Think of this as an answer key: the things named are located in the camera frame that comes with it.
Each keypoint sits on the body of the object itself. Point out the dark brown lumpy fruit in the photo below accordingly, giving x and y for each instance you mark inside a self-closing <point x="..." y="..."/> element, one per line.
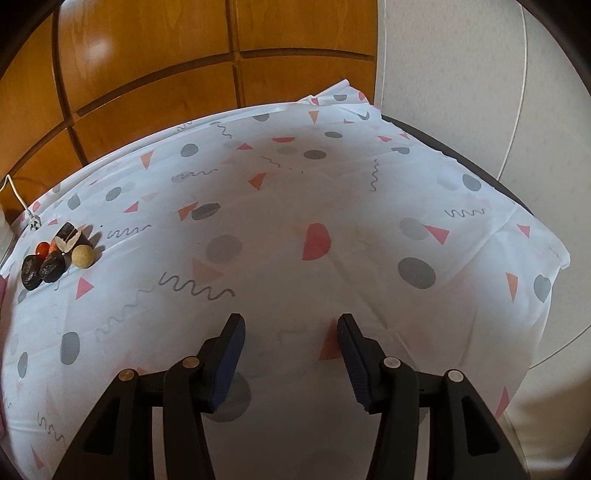
<point x="51" y="267"/>
<point x="31" y="272"/>

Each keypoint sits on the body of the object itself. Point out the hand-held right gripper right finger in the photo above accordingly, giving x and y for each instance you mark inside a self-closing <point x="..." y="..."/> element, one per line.
<point x="355" y="364"/>

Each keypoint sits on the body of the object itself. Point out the red tomato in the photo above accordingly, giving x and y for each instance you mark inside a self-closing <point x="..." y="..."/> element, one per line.
<point x="42" y="249"/>

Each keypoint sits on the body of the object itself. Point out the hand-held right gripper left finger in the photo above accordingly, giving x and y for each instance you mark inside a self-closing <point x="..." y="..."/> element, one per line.
<point x="228" y="364"/>

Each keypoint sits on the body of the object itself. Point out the small beige potato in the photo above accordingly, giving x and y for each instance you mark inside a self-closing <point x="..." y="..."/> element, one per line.
<point x="83" y="256"/>

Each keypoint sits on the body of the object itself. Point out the dark sugarcane piece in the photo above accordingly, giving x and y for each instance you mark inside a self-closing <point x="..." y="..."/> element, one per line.
<point x="71" y="231"/>

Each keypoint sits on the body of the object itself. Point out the white patterned tablecloth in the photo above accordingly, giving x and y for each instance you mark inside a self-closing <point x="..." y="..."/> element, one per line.
<point x="295" y="184"/>

